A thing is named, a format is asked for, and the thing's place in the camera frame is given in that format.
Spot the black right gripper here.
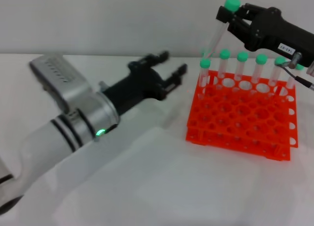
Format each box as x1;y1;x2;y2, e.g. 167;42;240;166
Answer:
216;3;314;64

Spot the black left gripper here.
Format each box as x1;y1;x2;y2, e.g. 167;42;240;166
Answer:
100;50;188;115

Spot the orange test tube rack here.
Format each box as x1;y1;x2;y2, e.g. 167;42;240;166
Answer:
185;70;300;162

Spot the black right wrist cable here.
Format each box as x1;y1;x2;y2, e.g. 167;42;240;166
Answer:
282;53;314;91

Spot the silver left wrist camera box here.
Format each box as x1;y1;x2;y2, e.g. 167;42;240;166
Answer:
28;54;99;113

